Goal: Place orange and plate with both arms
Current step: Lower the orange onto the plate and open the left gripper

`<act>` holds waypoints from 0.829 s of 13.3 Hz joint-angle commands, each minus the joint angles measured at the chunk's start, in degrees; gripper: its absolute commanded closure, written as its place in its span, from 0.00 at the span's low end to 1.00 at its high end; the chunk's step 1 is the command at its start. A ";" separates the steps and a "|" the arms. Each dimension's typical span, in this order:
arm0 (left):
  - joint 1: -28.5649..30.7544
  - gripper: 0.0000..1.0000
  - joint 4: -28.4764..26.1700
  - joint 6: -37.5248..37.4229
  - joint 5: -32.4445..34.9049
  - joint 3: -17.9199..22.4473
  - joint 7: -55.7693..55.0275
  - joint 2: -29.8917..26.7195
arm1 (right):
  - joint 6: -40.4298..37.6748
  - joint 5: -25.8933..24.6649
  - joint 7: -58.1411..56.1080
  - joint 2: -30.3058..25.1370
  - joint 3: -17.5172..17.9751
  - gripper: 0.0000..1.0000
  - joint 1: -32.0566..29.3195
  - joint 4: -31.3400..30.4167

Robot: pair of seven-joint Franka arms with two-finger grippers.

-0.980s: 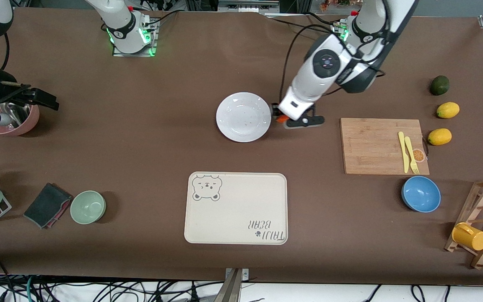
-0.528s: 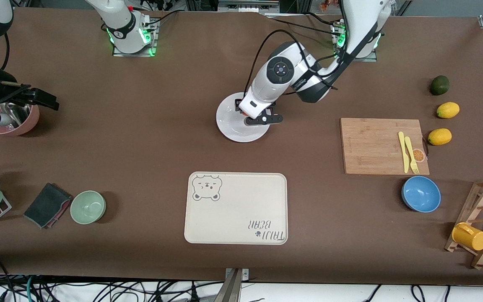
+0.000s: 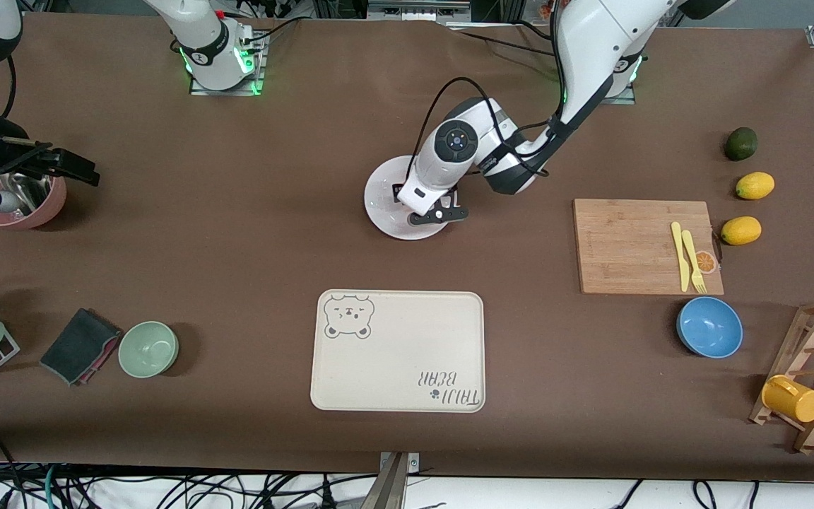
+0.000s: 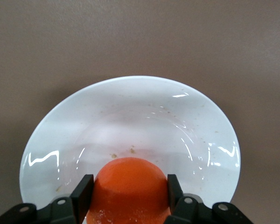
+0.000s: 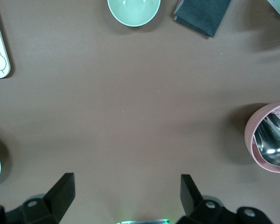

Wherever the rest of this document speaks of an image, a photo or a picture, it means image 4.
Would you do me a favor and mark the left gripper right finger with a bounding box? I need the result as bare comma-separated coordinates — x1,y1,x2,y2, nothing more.
165,174,255,224

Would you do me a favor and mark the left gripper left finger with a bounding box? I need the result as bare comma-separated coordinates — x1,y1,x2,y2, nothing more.
0,174,94,224

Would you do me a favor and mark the orange fruit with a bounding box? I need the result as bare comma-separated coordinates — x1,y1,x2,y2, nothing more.
85,157,172,224

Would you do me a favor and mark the white round plate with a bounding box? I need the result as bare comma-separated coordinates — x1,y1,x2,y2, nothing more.
19,75,243,224

